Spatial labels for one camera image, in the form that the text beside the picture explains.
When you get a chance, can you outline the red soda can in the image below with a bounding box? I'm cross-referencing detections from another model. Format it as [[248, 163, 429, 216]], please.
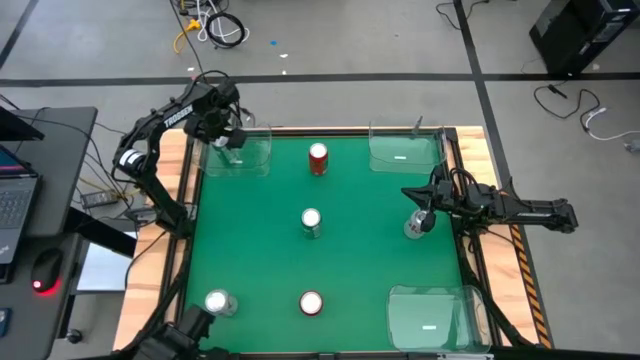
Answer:
[[298, 289, 325, 318], [308, 142, 330, 177]]

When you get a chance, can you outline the black desk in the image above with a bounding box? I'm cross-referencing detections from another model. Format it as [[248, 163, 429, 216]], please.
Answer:
[[0, 105, 99, 360]]

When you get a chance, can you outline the black floor cable loop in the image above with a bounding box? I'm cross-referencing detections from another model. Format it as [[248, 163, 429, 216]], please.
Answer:
[[532, 82, 601, 132]]

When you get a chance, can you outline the clear plastic bin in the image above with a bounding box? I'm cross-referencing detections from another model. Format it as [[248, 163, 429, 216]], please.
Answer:
[[386, 283, 494, 355], [199, 122, 274, 179], [368, 118, 448, 176]]

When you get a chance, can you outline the coiled black cable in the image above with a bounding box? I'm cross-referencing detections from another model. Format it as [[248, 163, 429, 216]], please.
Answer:
[[204, 12, 247, 50]]

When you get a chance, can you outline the grey power strip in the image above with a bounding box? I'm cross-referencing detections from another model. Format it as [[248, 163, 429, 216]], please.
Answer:
[[79, 189, 121, 210]]

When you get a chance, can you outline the white cable with plug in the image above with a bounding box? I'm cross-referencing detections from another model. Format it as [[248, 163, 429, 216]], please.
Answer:
[[583, 106, 640, 143]]

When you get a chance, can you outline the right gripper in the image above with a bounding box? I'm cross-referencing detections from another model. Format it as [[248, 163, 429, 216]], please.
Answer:
[[401, 168, 474, 234]]

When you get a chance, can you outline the black computer mouse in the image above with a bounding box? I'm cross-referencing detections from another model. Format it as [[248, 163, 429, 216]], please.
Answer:
[[30, 248, 65, 295]]

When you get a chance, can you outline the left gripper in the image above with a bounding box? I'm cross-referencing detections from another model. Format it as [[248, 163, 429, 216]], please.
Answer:
[[185, 102, 249, 150]]

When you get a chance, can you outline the green table mat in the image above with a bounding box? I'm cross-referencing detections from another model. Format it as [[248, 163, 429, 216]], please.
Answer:
[[177, 134, 464, 354]]

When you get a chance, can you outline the long black floor cable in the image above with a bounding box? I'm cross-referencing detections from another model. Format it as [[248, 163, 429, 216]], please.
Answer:
[[168, 0, 207, 81]]

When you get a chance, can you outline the silver diet cola can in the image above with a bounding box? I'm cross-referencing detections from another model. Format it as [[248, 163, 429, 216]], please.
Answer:
[[403, 208, 432, 241], [203, 288, 239, 318]]

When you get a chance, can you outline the dark laptop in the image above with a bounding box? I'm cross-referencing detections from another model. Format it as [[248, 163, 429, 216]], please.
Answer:
[[0, 144, 41, 266]]

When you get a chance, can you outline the yellow cable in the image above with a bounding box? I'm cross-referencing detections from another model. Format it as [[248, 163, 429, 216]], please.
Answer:
[[172, 18, 202, 55]]

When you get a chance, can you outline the white floor cable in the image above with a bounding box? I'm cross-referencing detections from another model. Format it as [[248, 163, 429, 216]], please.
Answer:
[[195, 0, 250, 44]]

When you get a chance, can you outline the black computer tower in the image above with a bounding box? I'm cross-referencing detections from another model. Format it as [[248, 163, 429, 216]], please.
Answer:
[[528, 0, 640, 76]]

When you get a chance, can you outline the black flat panel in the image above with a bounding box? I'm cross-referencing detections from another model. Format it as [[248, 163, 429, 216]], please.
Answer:
[[0, 106, 46, 143]]

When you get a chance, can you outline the white panel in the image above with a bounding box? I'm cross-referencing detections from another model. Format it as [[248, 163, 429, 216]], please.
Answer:
[[77, 234, 139, 292]]

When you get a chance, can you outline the yellow black hazard tape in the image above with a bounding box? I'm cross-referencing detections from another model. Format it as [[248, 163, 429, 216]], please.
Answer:
[[508, 224, 553, 350]]

